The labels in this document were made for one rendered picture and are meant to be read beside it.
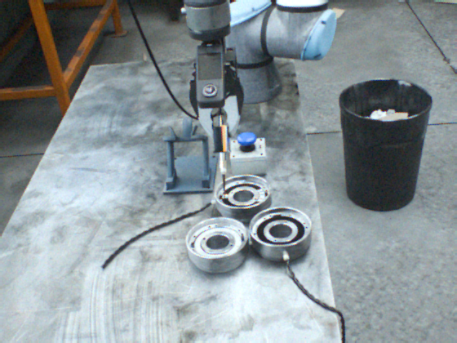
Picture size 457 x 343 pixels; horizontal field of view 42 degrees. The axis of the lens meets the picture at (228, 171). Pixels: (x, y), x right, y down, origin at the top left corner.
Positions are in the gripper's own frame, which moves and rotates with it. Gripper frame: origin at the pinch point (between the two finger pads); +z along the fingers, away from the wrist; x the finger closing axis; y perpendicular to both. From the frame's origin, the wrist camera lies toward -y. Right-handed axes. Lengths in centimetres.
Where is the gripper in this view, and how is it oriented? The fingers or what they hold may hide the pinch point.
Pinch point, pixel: (221, 133)
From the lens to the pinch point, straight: 109.7
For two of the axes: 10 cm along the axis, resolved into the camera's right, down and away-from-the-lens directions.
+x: -9.9, 0.5, 1.1
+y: 0.7, -5.7, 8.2
